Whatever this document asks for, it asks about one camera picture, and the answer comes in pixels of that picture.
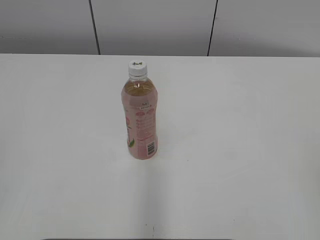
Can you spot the pink label tea bottle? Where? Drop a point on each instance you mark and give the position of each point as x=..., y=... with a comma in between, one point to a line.
x=139, y=99

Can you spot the white bottle cap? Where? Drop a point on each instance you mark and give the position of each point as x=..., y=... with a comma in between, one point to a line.
x=137, y=68

